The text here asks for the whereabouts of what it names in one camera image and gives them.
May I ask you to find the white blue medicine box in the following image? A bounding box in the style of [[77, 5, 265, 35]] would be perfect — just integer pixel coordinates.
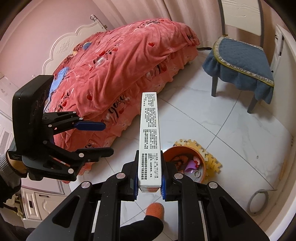
[[138, 92, 162, 192]]

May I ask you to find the orange trash bin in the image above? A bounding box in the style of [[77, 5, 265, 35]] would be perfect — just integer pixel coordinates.
[[164, 146, 206, 183]]

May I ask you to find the left hand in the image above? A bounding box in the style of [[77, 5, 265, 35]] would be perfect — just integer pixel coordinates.
[[7, 154, 28, 174]]

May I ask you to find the white cabinet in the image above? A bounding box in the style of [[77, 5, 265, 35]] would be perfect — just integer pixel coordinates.
[[1, 74, 71, 227]]

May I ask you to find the yellow foam puzzle mat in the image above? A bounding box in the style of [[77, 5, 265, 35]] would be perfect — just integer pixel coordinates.
[[173, 139, 222, 184]]

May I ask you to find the orange slipper foot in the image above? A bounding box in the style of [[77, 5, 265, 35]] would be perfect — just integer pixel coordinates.
[[145, 202, 165, 220]]

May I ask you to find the pink bed blanket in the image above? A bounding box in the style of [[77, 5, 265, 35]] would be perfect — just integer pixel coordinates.
[[49, 18, 200, 151]]

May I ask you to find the white bed headboard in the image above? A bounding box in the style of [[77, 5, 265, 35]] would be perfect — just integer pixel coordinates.
[[42, 15, 107, 75]]

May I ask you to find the white desk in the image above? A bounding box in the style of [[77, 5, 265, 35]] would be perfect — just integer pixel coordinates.
[[266, 25, 295, 240]]

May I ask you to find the white chair blue cushion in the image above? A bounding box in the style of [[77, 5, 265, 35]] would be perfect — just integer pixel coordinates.
[[203, 1, 274, 113]]

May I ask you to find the pink curtain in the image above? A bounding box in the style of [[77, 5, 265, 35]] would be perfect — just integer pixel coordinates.
[[92, 0, 273, 47]]

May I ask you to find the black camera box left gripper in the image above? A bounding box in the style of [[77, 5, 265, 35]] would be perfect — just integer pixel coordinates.
[[9, 75, 54, 161]]

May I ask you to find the grey tape ring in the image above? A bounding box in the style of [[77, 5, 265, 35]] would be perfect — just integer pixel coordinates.
[[247, 188, 277, 217]]

